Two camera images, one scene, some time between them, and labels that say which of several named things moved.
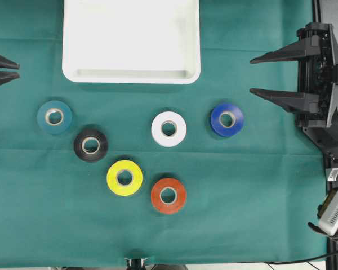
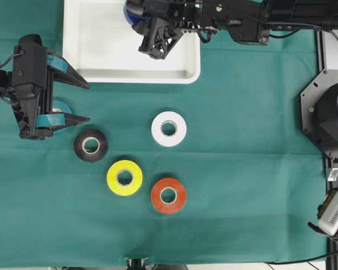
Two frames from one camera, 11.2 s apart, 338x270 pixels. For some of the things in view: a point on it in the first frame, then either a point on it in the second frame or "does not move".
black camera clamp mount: [138, 264] does not move
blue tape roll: [227, 119] -> [133, 12]
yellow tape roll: [112, 180] does not move
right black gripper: [330, 77] -> [161, 37]
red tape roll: [179, 201] does not move
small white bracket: [333, 174] does not move
